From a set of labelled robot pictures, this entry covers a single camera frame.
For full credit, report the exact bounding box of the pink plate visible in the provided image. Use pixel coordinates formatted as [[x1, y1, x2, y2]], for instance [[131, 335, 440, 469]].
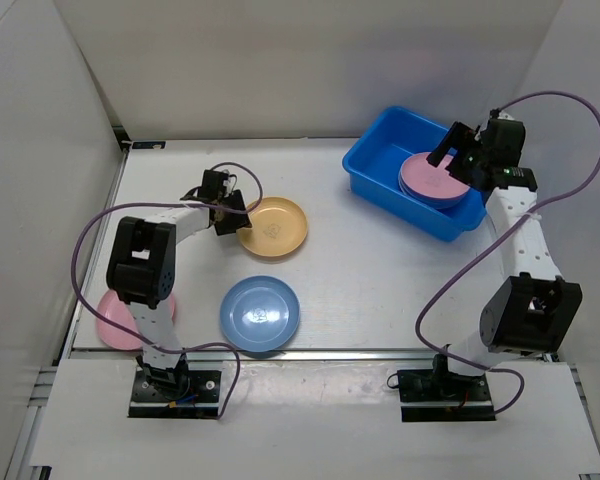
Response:
[[400, 152, 469, 201], [96, 290, 180, 351]]

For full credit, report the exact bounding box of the purple plate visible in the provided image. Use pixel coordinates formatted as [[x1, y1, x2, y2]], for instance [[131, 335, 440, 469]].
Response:
[[398, 176, 469, 210]]

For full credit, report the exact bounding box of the blue plastic bin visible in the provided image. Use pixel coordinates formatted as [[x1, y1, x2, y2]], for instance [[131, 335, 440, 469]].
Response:
[[342, 106, 486, 242]]

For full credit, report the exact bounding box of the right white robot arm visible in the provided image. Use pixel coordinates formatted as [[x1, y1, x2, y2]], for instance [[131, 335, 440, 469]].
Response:
[[427, 113, 583, 400]]

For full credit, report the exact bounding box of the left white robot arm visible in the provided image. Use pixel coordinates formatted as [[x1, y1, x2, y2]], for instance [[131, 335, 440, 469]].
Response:
[[106, 169, 251, 400]]

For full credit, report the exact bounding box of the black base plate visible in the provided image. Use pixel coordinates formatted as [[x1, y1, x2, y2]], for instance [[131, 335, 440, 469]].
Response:
[[386, 369, 496, 423], [127, 367, 222, 420]]

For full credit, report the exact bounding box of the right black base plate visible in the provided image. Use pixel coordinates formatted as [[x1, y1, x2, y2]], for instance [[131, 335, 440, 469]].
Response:
[[386, 369, 496, 423]]

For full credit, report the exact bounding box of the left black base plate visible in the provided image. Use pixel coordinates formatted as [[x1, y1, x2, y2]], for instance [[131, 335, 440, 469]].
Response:
[[127, 367, 222, 420]]

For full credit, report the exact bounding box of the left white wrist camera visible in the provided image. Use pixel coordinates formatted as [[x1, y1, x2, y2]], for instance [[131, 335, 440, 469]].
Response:
[[221, 170, 238, 198]]

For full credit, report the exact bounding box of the blue plate front centre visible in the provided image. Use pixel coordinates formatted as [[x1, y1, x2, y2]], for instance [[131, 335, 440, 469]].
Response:
[[219, 275, 300, 354]]

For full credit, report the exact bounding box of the small black label sticker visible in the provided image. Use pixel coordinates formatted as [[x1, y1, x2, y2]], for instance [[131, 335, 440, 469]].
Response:
[[131, 141, 166, 150]]

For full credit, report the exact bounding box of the orange plate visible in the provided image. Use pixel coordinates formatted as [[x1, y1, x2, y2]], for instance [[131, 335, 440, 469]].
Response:
[[237, 196, 308, 259]]

